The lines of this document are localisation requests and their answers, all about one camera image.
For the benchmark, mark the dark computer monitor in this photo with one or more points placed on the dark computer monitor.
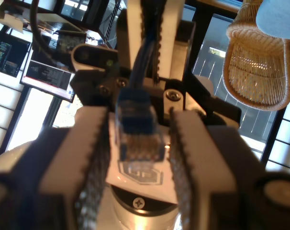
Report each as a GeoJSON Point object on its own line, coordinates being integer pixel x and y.
{"type": "Point", "coordinates": [6, 55]}
{"type": "Point", "coordinates": [49, 79]}

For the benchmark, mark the gripper camera bar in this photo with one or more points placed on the gripper camera bar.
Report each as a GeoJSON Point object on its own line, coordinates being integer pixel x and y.
{"type": "Point", "coordinates": [87, 54]}

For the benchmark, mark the grey cushion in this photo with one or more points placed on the grey cushion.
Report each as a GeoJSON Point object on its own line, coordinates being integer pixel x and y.
{"type": "Point", "coordinates": [279, 16]}

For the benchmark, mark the black laptop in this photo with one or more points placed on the black laptop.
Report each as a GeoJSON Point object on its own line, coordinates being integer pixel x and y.
{"type": "Point", "coordinates": [68, 40]}

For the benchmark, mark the rattan chair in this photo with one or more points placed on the rattan chair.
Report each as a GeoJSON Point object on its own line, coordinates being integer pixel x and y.
{"type": "Point", "coordinates": [255, 72]}

